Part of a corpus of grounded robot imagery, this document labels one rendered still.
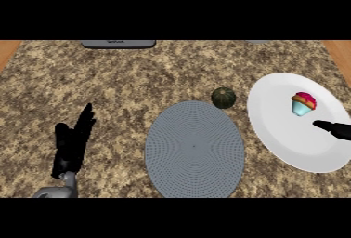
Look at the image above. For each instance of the white oval plate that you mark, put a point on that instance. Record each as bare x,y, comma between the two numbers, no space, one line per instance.
293,136

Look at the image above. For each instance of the dark green round squash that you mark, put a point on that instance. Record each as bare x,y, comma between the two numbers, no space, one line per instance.
224,97

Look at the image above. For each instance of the round grey placemat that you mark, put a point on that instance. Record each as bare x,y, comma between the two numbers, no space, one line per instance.
196,149

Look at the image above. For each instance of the dark grey flat appliance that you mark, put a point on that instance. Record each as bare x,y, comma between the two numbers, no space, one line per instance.
119,43

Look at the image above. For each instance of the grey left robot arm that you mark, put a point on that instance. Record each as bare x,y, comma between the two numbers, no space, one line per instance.
63,190

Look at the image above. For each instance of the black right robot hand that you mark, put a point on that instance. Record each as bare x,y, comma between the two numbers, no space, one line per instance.
337,128

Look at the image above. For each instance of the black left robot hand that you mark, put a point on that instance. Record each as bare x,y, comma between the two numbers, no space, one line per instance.
72,145

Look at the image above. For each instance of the pale grey appliance edge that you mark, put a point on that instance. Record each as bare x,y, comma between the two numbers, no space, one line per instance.
259,41

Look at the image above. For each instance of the pink cupcake with blue wrapper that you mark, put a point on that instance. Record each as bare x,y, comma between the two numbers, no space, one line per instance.
303,103

